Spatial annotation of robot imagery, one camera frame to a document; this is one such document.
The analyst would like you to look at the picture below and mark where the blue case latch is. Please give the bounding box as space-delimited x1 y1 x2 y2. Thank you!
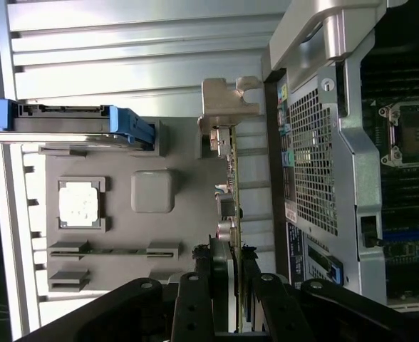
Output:
329 259 344 286

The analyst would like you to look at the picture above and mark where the grey parts rack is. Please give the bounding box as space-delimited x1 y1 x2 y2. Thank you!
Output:
38 119 210 302

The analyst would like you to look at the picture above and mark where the grey computer case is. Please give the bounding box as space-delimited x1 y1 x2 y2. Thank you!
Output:
262 0 419 321

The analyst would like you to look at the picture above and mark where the silver CPU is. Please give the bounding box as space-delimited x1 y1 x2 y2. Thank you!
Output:
58 183 100 227

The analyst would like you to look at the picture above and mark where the green motherboard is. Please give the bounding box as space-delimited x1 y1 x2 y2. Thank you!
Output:
358 46 419 318

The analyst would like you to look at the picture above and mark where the blue disk carrier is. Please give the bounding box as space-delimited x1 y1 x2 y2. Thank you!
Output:
0 98 157 150

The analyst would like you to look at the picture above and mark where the silver hard disk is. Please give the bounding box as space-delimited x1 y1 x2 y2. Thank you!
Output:
8 103 125 150

